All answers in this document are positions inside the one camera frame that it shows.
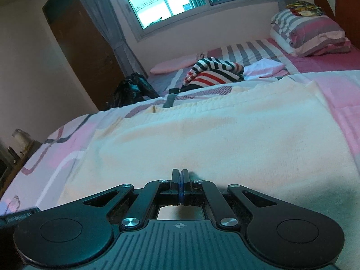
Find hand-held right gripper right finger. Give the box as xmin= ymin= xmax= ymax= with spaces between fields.
xmin=182 ymin=169 xmax=278 ymax=228

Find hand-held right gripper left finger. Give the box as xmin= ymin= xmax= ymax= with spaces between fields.
xmin=82 ymin=169 xmax=181 ymax=228

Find cream white towel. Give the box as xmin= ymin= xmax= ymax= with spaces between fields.
xmin=35 ymin=79 xmax=360 ymax=259

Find dark side table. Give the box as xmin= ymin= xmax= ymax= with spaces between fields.
xmin=0 ymin=140 xmax=43 ymax=195

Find white jar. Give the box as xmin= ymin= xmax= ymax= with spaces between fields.
xmin=11 ymin=128 xmax=30 ymax=154

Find black plastic bag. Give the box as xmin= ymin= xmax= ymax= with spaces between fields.
xmin=112 ymin=72 xmax=161 ymax=109

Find red navy striped garment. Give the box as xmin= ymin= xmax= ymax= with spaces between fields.
xmin=180 ymin=57 xmax=245 ymax=93

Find pink bolster cushion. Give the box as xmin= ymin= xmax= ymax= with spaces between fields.
xmin=150 ymin=56 xmax=198 ymax=75

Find white folded cloth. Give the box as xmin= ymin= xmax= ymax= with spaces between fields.
xmin=244 ymin=58 xmax=286 ymax=78

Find brown wooden door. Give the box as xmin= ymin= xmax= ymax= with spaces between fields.
xmin=42 ymin=0 xmax=126 ymax=112

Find pink white pillow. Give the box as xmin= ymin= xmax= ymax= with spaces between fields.
xmin=269 ymin=28 xmax=351 ymax=57

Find grey pink striped pillow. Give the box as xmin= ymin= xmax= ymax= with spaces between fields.
xmin=270 ymin=8 xmax=346 ymax=49

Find colourful printed cloth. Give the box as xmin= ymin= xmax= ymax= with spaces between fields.
xmin=285 ymin=2 xmax=327 ymax=16

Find brown wooden headboard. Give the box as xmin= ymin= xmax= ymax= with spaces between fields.
xmin=313 ymin=0 xmax=360 ymax=49

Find grey fabric strap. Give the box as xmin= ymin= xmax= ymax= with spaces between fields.
xmin=162 ymin=88 xmax=181 ymax=109

